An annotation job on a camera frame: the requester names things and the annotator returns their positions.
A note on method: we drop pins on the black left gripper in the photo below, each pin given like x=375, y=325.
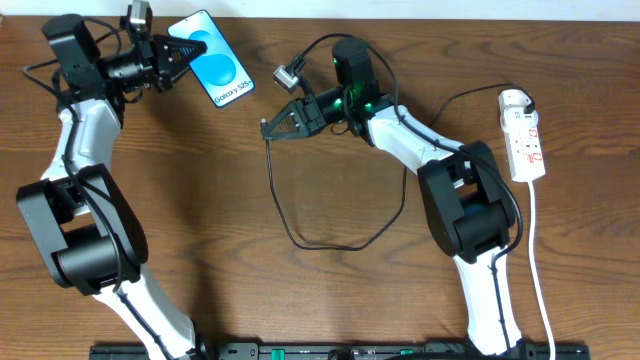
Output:
x=151, y=60

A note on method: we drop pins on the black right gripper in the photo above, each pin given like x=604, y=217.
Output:
x=310, y=114

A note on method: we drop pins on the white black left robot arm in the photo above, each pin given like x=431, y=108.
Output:
x=86, y=232

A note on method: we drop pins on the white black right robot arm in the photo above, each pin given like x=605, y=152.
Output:
x=469, y=209

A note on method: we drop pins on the white power strip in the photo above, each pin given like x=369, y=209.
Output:
x=519, y=121

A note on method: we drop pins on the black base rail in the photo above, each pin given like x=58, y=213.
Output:
x=430, y=350

